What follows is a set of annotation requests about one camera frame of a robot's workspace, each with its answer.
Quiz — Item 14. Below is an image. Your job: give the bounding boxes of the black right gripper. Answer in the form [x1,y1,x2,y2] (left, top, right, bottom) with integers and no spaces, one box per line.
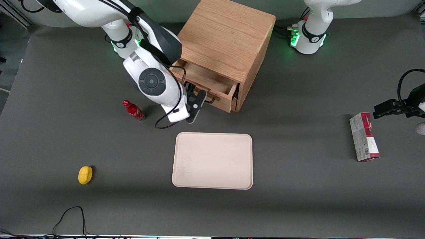
[183,81,217,124]

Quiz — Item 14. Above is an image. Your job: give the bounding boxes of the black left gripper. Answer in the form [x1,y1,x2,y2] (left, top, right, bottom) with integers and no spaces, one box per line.
[373,84,425,120]

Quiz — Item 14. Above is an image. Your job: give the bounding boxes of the wooden drawer cabinet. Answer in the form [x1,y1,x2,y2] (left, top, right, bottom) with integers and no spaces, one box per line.
[173,0,276,113]

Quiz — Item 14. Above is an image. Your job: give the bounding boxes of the grey and red carton box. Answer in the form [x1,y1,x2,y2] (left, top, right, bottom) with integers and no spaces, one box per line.
[349,112,381,162]

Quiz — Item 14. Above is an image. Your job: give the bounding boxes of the red soda bottle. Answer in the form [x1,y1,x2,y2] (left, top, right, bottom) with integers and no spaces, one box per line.
[123,99,146,121]

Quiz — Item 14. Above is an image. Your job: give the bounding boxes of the beige plastic tray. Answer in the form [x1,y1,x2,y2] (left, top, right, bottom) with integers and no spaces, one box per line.
[172,132,253,190]

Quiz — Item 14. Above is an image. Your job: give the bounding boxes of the yellow lemon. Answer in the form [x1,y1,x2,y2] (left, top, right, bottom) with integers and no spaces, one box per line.
[78,166,93,185]

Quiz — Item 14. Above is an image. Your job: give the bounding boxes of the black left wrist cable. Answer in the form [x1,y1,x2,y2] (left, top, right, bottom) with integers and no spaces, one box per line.
[397,68,425,107]

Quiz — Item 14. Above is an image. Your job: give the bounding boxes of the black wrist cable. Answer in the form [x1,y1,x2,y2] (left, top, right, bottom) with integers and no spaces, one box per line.
[155,65,187,130]
[397,68,425,107]

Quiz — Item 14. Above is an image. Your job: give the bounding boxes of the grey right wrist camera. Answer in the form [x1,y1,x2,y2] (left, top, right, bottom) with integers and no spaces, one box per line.
[161,98,190,123]

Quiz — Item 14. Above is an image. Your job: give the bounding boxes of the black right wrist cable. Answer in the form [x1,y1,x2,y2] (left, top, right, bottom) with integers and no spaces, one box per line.
[155,65,187,130]

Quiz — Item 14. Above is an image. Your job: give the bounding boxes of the black left base cables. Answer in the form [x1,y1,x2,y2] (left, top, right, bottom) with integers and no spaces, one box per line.
[275,7,310,40]

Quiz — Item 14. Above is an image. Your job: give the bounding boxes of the black looped table cable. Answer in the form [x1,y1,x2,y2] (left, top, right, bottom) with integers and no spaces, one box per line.
[52,206,87,237]

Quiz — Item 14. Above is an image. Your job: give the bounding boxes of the aluminium frame rail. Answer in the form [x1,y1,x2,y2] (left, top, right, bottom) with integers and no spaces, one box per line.
[0,3,34,28]

